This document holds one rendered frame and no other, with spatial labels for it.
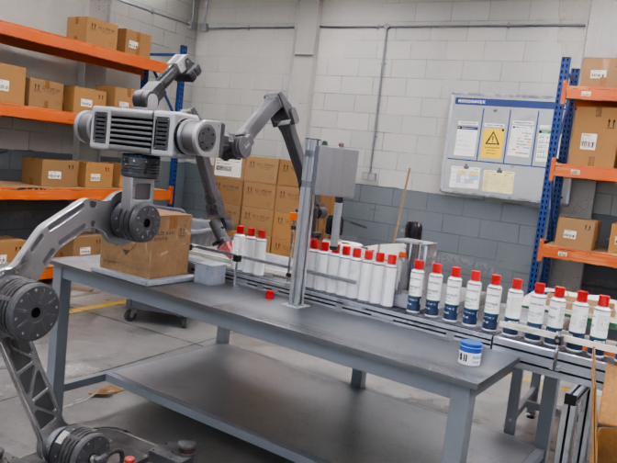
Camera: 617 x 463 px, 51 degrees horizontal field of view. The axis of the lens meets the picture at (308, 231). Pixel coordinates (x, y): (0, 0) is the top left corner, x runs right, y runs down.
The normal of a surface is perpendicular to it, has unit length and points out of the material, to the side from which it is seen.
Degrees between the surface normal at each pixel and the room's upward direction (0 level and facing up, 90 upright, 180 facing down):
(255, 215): 89
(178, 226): 90
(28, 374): 90
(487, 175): 90
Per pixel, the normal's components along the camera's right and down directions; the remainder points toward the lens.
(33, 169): -0.53, 0.04
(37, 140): 0.86, 0.15
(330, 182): 0.35, 0.14
